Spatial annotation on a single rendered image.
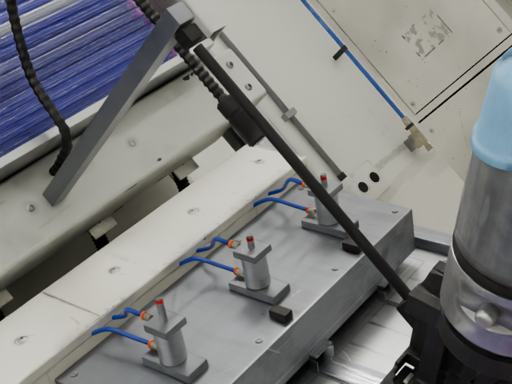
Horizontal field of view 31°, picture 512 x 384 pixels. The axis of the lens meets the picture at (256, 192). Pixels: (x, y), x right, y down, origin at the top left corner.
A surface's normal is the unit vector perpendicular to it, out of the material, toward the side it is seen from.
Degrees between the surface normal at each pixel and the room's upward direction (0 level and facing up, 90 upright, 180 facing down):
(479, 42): 90
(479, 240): 70
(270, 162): 43
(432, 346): 90
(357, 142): 90
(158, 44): 90
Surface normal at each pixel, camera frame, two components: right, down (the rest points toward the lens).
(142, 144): 0.47, -0.43
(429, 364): -0.61, 0.47
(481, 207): -0.93, 0.20
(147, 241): -0.15, -0.86
